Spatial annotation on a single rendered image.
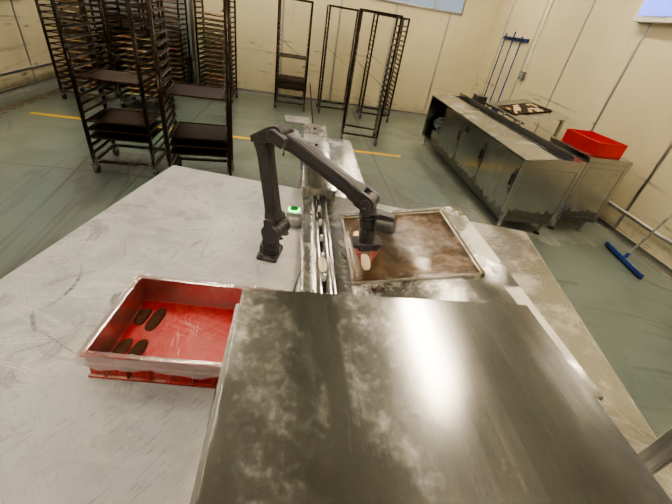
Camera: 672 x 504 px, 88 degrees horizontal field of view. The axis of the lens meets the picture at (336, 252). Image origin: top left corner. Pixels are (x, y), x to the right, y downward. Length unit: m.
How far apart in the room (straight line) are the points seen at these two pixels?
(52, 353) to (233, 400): 0.86
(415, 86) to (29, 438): 8.40
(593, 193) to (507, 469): 4.31
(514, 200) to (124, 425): 3.70
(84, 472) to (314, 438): 0.67
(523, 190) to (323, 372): 3.65
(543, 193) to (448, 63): 5.27
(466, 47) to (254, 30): 4.39
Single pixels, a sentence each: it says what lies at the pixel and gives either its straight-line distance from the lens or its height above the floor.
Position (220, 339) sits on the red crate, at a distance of 1.16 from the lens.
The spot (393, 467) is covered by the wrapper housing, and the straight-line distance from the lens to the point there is 0.45.
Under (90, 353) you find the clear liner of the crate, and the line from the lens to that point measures 1.08.
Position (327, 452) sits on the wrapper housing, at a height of 1.30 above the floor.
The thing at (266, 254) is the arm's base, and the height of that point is 0.84.
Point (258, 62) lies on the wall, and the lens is 8.36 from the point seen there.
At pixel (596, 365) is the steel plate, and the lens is 1.57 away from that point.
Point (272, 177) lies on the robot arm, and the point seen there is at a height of 1.17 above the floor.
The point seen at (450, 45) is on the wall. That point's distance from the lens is 8.81.
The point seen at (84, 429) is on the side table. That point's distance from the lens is 1.08.
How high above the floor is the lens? 1.70
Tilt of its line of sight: 34 degrees down
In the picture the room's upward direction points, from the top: 10 degrees clockwise
